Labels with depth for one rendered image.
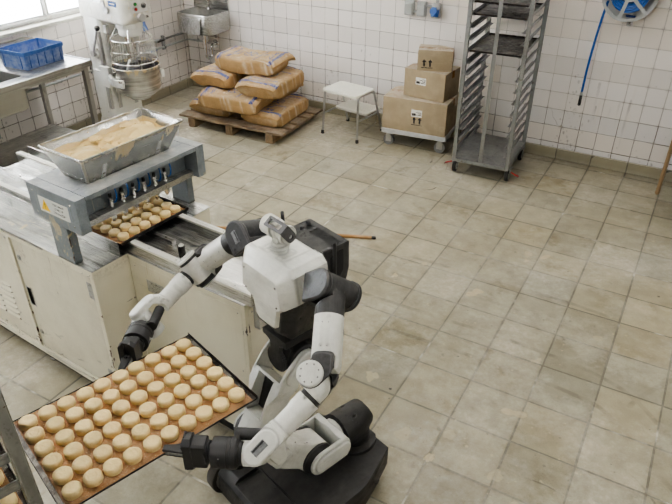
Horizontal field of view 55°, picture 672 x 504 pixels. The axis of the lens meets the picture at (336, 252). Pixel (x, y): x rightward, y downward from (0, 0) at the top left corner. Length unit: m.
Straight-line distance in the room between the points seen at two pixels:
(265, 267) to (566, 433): 1.89
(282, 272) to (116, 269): 1.19
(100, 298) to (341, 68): 4.31
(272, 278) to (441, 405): 1.60
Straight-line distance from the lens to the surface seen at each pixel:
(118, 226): 3.08
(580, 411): 3.51
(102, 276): 2.96
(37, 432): 2.05
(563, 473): 3.21
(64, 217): 2.87
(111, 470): 1.89
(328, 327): 1.85
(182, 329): 2.98
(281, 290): 1.98
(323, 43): 6.74
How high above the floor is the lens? 2.38
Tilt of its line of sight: 32 degrees down
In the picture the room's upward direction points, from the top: straight up
